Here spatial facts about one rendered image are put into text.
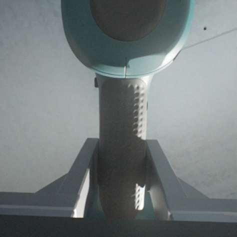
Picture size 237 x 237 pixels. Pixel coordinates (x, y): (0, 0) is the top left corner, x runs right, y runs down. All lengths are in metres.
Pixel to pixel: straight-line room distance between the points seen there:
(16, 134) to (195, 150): 0.42
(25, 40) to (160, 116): 0.32
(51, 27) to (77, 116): 0.19
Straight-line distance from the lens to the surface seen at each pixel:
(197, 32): 0.41
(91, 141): 0.15
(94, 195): 0.17
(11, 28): 0.44
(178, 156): 0.44
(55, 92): 0.40
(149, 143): 0.15
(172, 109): 0.40
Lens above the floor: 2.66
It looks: 13 degrees up
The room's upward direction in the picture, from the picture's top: 159 degrees clockwise
